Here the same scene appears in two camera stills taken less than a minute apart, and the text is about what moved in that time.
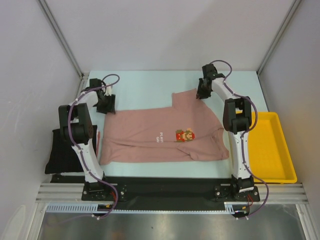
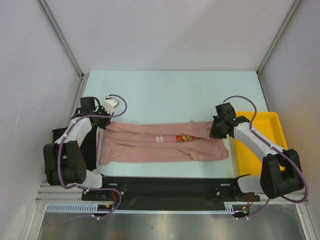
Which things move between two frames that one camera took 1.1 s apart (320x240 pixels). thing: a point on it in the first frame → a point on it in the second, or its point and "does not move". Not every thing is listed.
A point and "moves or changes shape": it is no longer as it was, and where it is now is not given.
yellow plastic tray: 270,157 does not move
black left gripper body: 106,105 → 102,121
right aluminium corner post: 288,19 does not move
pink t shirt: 188,130 moves or changes shape
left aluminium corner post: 61,35 does not move
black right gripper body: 202,91 → 217,131
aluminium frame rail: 72,193 does not move
